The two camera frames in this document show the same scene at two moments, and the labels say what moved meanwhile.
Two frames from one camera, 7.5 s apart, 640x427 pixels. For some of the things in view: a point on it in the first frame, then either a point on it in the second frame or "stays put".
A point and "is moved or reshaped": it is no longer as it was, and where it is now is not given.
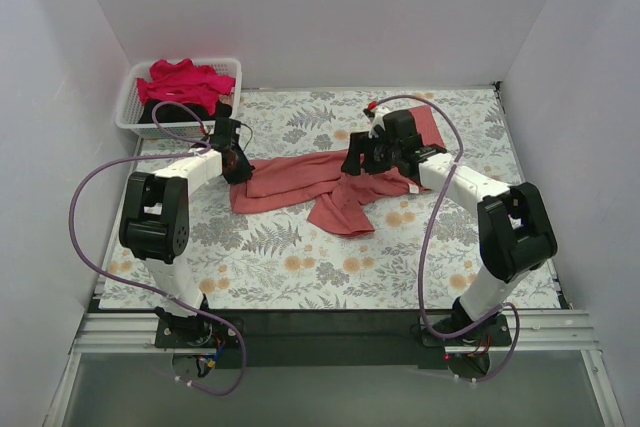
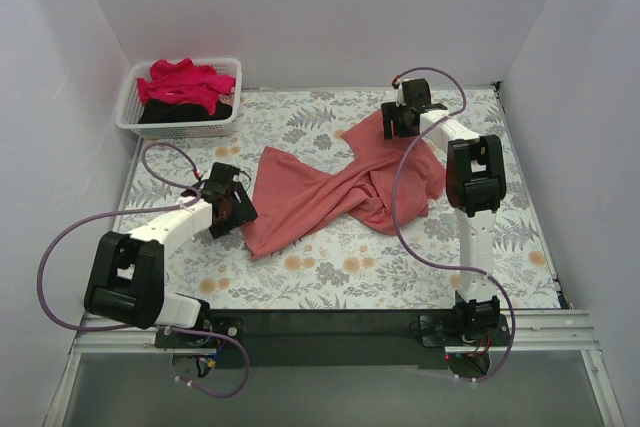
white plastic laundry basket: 130,101 stays put
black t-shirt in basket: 168,113 stays put
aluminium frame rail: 527,332 stays put
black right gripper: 367,153 -> 391,120
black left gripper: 240,169 -> 239,209
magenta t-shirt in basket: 185,82 stays put
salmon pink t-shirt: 296,181 is moved or reshaped
